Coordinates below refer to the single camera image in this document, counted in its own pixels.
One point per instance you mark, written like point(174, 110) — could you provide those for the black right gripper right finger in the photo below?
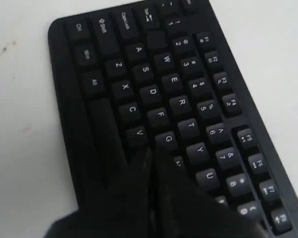
point(185, 211)

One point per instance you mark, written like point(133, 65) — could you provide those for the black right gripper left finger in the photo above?
point(120, 212)

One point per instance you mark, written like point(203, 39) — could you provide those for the black acer keyboard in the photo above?
point(159, 73)

